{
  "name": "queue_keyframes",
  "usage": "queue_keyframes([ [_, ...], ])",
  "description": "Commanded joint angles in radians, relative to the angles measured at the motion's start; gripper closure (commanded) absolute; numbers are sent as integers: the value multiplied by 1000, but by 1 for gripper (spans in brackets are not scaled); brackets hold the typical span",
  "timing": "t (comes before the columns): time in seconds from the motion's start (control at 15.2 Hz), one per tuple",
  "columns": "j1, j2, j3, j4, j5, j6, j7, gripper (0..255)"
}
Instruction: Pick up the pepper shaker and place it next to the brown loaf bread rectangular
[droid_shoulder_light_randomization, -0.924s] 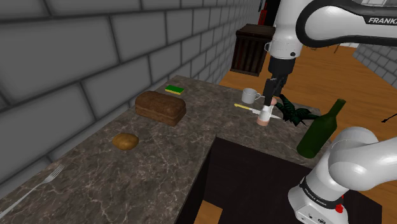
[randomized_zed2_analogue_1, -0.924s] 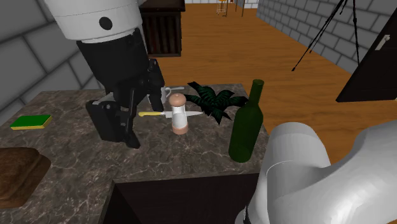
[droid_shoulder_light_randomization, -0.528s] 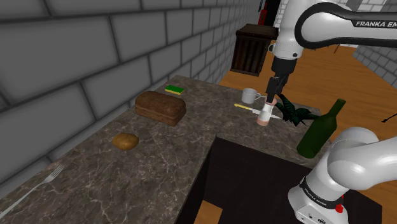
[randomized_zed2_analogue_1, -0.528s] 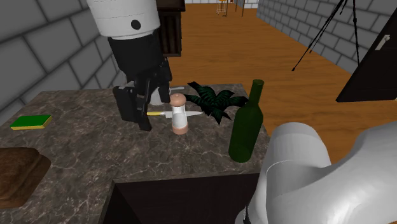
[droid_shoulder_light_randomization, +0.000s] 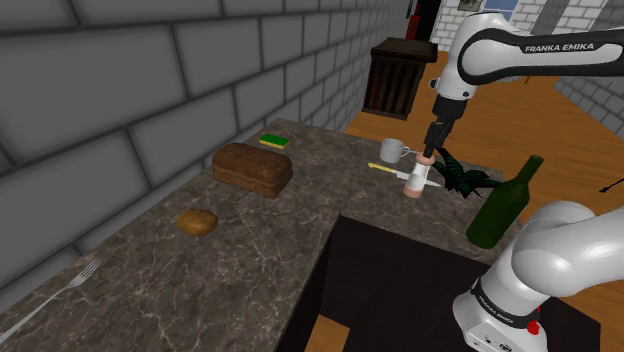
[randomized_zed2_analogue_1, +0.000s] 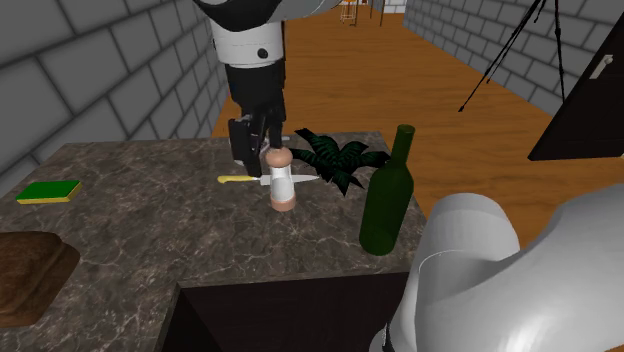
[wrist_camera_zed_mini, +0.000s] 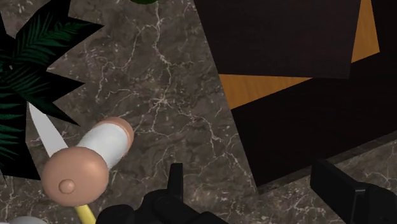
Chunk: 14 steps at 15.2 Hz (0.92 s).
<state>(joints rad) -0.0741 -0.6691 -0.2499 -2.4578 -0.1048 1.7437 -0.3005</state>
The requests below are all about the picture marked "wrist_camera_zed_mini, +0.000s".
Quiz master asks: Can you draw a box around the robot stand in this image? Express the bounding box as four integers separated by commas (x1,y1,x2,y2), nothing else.
193,0,363,80

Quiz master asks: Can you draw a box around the grey round object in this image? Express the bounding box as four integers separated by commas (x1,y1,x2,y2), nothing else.
8,216,48,224

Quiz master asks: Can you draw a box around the tan and white shaker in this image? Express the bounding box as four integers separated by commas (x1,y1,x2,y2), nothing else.
41,116,135,207

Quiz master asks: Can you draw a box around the dark green leafy plant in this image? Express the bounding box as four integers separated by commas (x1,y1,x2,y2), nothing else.
0,0,105,187

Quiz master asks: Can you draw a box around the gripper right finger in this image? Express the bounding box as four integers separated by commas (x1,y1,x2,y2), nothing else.
310,159,397,224

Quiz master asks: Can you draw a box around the dark brown large box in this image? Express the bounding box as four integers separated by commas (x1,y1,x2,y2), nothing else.
230,0,397,195

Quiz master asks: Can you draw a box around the white knife with yellow handle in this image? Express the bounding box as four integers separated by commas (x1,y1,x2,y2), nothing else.
27,101,97,224

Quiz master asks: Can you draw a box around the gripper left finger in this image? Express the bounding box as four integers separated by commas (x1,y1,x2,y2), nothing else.
96,162,206,224

